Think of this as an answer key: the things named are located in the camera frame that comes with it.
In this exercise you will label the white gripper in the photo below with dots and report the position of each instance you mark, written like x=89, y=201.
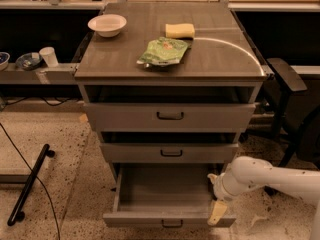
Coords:
x=220, y=188

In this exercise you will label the grey bottom drawer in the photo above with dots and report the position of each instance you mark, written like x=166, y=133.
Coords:
x=162, y=195

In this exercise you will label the grey drawer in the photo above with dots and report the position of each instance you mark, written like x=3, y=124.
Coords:
x=165, y=117
x=168, y=152
x=162, y=195

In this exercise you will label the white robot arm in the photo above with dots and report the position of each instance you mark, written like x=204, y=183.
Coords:
x=245, y=174

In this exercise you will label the grey middle drawer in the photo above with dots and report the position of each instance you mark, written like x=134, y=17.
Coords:
x=168, y=152

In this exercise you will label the grey drawer cabinet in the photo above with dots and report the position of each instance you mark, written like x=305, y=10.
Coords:
x=218, y=68

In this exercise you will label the grey top drawer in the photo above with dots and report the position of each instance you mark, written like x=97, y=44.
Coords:
x=165, y=117

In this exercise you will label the black office chair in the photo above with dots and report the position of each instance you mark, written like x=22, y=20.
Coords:
x=295, y=102

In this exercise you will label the green snack bag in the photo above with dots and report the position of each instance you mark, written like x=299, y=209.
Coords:
x=163, y=52

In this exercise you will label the yellow sponge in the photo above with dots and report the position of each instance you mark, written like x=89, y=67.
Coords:
x=185, y=30

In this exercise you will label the white bowl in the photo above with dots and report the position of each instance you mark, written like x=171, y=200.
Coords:
x=107, y=25

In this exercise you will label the white paper cup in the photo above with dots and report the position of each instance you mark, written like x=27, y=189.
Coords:
x=49, y=56

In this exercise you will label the blue rimmed bowl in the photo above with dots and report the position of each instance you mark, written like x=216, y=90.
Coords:
x=4, y=60

